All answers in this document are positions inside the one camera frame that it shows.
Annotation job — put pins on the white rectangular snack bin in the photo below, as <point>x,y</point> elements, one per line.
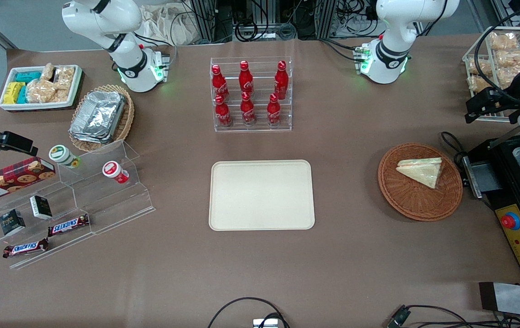
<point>41,106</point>

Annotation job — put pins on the crumpled white cloth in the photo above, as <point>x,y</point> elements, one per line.
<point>168,27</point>

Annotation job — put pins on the round brown wicker basket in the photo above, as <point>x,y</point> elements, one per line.
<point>405,200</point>

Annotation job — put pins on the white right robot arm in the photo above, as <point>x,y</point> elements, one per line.
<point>123,54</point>

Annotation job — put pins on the teal snack packet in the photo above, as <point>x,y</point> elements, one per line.
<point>27,76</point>
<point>22,94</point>

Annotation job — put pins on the red tartan cookie box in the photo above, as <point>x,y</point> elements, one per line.
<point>13,177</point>

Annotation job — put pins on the stacked foil containers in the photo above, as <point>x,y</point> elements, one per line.
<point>98,116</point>

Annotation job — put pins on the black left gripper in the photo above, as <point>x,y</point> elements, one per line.
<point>500,101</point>

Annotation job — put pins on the Snickers chocolate bar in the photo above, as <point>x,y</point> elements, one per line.
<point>25,248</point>
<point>68,225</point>

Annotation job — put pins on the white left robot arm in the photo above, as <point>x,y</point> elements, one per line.
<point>389,50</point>

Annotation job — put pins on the clear acrylic bottle rack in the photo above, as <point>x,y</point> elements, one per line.
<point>262,128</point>

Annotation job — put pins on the yellow snack packet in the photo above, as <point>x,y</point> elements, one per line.
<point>12,92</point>

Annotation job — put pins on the triangle sandwich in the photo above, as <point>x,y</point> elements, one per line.
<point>424,173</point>

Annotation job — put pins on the small silver device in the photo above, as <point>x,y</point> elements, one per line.
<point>264,323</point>

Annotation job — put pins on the red emergency stop button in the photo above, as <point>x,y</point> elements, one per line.
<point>510,222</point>

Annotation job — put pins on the bagged rice crackers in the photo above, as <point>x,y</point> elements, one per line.
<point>64,77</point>
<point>48,72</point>
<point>41,91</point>

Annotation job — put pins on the oval light wicker basket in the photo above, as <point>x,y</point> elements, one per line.
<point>127,123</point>

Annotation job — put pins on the red lid yogurt cup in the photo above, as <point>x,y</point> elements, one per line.
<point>113,170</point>

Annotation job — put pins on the green lid yogurt cup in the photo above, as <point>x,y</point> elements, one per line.
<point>61,155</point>

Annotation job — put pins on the red cola bottle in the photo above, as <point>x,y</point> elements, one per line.
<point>222,113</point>
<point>218,84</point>
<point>245,78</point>
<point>281,81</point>
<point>273,111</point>
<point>247,110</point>

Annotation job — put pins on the beige plastic tray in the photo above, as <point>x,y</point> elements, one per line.
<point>260,196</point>

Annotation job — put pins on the bagged fried snack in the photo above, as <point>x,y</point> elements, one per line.
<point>503,41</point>
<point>479,66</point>
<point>512,58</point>
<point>476,83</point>
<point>510,75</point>

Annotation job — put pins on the clear acrylic stepped display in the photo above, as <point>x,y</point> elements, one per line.
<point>118,200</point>

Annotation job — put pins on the grey flat strip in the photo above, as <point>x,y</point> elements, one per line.
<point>515,300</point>

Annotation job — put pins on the black tray sealing machine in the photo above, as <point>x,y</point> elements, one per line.
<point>519,246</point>

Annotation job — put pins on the small black carton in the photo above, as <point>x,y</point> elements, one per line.
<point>41,207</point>
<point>12,222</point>

